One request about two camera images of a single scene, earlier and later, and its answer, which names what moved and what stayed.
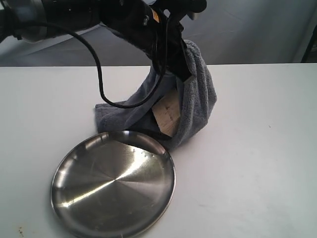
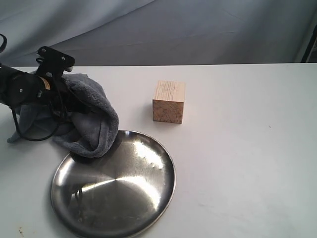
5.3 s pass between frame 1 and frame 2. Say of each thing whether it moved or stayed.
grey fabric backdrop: stayed
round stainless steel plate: stayed
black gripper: moved
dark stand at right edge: stayed
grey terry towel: moved
